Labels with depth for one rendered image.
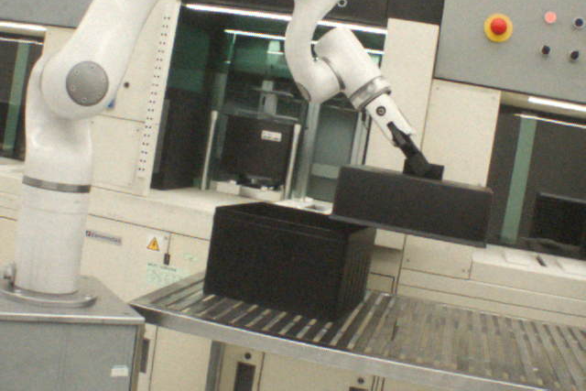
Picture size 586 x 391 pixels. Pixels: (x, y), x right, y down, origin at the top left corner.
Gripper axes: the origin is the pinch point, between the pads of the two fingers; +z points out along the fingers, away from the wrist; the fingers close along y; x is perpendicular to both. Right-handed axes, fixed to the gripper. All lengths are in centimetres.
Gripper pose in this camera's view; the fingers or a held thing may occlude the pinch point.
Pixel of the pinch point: (419, 164)
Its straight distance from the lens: 152.9
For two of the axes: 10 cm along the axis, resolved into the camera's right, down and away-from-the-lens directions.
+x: -8.0, 5.7, 2.0
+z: 5.6, 8.2, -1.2
